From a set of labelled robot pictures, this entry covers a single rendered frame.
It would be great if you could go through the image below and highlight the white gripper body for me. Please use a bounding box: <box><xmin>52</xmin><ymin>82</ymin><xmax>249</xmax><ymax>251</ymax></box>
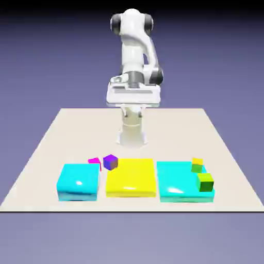
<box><xmin>106</xmin><ymin>81</ymin><xmax>161</xmax><ymax>108</ymax></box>

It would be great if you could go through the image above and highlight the small yellow cube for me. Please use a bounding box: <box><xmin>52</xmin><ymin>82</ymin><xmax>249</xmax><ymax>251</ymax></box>
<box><xmin>191</xmin><ymin>157</ymin><xmax>204</xmax><ymax>173</ymax></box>

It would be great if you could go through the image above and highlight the small magenta cube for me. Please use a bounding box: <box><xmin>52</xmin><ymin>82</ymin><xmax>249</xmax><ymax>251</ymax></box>
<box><xmin>88</xmin><ymin>157</ymin><xmax>102</xmax><ymax>172</ymax></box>

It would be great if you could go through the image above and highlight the large yellow box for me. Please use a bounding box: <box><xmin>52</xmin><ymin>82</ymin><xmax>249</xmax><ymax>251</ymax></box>
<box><xmin>105</xmin><ymin>158</ymin><xmax>157</xmax><ymax>198</ymax></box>

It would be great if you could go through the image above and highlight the large cyan box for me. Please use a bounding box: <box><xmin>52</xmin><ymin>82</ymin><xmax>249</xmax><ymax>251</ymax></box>
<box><xmin>156</xmin><ymin>161</ymin><xmax>216</xmax><ymax>203</ymax></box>
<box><xmin>56</xmin><ymin>163</ymin><xmax>101</xmax><ymax>202</ymax></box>

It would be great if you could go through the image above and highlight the small purple cube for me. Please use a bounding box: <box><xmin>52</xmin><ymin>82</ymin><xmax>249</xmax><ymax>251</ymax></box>
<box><xmin>103</xmin><ymin>154</ymin><xmax>119</xmax><ymax>171</ymax></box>

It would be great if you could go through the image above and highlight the small green cube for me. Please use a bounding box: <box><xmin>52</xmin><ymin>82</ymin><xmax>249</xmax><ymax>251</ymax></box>
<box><xmin>196</xmin><ymin>173</ymin><xmax>215</xmax><ymax>192</ymax></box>

